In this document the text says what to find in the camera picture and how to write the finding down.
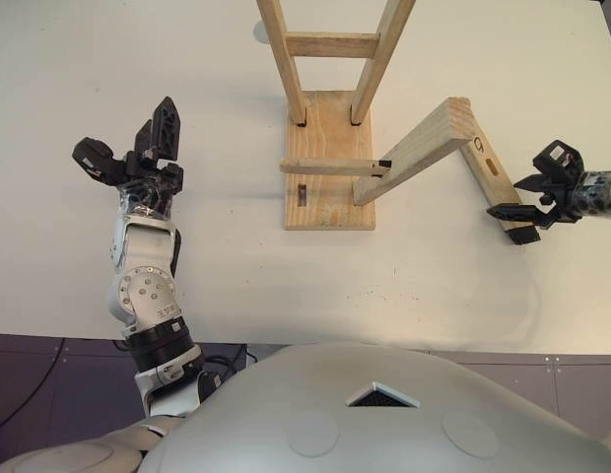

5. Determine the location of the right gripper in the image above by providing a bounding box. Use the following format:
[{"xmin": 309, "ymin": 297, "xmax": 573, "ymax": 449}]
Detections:
[{"xmin": 486, "ymin": 172, "xmax": 585, "ymax": 231}]

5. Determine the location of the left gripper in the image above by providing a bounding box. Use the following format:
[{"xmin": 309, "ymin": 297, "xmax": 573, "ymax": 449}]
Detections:
[{"xmin": 120, "ymin": 97, "xmax": 185, "ymax": 219}]

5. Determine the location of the wooden cross bar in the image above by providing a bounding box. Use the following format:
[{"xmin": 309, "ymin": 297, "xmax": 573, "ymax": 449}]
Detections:
[
  {"xmin": 285, "ymin": 32, "xmax": 381, "ymax": 58},
  {"xmin": 352, "ymin": 96, "xmax": 477, "ymax": 206}
]

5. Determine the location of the wooden seat board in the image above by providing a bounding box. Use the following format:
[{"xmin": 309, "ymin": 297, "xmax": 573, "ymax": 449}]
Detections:
[{"xmin": 283, "ymin": 90, "xmax": 376, "ymax": 232}]

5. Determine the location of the robot body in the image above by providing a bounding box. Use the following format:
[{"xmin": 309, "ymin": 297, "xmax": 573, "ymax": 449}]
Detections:
[{"xmin": 0, "ymin": 343, "xmax": 611, "ymax": 473}]

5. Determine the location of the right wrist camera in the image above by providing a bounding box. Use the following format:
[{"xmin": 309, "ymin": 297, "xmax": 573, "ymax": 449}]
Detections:
[{"xmin": 532, "ymin": 139, "xmax": 583, "ymax": 186}]

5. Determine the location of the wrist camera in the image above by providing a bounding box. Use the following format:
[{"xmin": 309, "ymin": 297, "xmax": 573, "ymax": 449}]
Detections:
[
  {"xmin": 532, "ymin": 139, "xmax": 583, "ymax": 186},
  {"xmin": 71, "ymin": 137, "xmax": 125, "ymax": 187}
]

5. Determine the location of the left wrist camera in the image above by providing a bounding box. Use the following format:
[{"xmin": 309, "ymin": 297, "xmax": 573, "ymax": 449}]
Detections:
[{"xmin": 71, "ymin": 137, "xmax": 125, "ymax": 187}]

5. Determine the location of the black cable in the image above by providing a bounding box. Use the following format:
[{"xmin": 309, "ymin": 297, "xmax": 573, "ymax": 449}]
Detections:
[{"xmin": 202, "ymin": 343, "xmax": 252, "ymax": 381}]

